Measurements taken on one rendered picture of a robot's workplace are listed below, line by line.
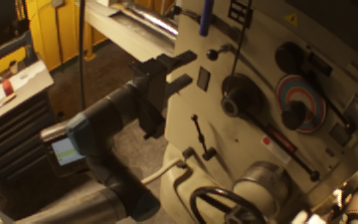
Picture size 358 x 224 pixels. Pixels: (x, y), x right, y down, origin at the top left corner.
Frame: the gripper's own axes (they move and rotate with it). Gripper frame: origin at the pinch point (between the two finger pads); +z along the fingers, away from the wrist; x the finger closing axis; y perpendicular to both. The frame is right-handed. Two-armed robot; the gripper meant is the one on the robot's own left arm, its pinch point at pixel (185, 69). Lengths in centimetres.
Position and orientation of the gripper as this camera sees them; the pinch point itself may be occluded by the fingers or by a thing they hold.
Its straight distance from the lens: 66.0
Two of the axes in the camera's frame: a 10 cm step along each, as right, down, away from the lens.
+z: 7.0, -4.8, 5.2
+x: -1.1, 6.5, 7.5
